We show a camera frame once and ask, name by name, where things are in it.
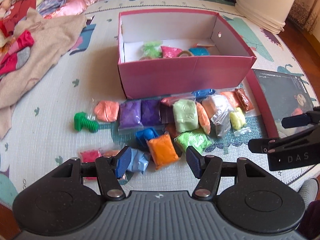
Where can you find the pink cardboard box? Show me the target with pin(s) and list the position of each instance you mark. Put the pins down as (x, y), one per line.
(174, 51)

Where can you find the yellow clay bag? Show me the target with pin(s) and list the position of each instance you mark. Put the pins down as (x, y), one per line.
(237, 118)

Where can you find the cartoon play mat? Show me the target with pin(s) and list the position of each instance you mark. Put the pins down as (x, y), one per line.
(42, 135)

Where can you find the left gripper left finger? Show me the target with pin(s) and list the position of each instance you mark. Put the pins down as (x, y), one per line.
(109, 171)

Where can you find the pale green clay bag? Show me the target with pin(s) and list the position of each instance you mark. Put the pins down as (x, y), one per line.
(185, 115)

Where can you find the beige cloth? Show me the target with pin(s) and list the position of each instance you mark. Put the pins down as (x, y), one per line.
(53, 38)

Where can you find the white clay bag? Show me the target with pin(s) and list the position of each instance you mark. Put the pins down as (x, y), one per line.
(220, 103)

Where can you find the salmon clay bag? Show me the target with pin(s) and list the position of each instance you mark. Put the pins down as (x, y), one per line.
(106, 111)

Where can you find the grey silver clay bag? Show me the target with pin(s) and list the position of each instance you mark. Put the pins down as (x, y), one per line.
(221, 122)

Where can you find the white bucket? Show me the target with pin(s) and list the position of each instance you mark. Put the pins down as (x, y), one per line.
(267, 14)

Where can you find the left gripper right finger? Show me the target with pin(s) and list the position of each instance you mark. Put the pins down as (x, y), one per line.
(206, 168)

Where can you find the light blue clay bag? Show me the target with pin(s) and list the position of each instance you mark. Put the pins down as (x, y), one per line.
(139, 161)

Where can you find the blue plastic toy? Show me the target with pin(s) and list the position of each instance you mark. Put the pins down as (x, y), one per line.
(143, 136)

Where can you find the orange striped clay bag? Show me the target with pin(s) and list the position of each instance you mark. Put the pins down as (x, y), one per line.
(204, 121)

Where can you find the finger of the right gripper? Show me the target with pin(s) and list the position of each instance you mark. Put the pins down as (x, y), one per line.
(305, 119)

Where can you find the dark purple clay bag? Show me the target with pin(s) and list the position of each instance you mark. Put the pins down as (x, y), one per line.
(150, 112)

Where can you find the pile of colourful clothes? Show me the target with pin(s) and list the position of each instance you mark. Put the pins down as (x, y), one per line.
(16, 51)

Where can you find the light orange clay bag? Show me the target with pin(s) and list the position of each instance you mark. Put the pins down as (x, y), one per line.
(232, 98)

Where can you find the peach clay bag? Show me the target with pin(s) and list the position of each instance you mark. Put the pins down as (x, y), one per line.
(110, 153)

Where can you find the brown-red clay bag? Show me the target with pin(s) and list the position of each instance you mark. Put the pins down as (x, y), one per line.
(245, 102)

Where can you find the green plastic toy bolt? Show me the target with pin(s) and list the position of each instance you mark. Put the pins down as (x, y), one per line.
(81, 121)

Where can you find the box lid with woman photo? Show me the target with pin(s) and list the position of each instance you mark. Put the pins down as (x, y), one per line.
(279, 95)

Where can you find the magenta clay bag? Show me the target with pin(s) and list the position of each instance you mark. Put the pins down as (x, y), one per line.
(89, 156)

